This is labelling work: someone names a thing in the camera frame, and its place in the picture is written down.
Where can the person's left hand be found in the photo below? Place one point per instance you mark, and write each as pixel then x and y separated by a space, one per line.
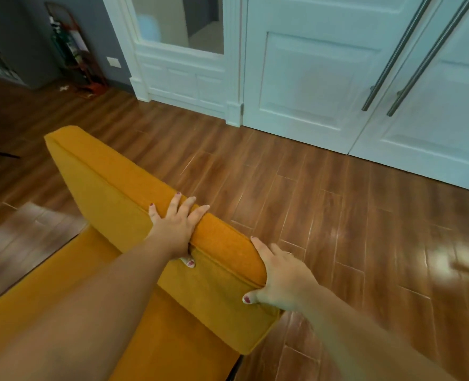
pixel 174 234

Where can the person's right hand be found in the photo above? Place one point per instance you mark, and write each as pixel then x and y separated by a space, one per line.
pixel 286 279

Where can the person's left little finger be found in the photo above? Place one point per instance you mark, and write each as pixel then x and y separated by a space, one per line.
pixel 153 213

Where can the person's right thumb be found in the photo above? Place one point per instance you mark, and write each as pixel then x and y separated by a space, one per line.
pixel 253 297

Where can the person's left thumb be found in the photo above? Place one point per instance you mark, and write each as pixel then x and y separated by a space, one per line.
pixel 188 262

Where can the person's right middle finger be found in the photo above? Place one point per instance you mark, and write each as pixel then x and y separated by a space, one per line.
pixel 276 249

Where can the person's left middle finger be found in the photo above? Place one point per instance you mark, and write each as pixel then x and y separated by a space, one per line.
pixel 186 209

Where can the yellow fabric sofa cushion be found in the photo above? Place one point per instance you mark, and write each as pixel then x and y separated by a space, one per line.
pixel 111 194

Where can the person's right forearm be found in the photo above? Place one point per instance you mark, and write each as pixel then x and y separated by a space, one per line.
pixel 361 345

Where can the person's left forearm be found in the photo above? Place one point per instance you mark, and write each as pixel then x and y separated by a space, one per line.
pixel 83 313

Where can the white glazed side panel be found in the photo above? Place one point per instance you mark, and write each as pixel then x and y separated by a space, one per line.
pixel 178 75

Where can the thin black rod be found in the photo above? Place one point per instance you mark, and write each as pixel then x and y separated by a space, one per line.
pixel 0 153

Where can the red metal rack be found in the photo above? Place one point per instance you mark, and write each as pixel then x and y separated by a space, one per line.
pixel 79 59

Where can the white panelled door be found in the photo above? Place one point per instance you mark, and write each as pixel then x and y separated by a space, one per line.
pixel 310 71
pixel 441 115

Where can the white wall socket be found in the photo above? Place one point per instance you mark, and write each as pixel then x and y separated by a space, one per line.
pixel 114 62

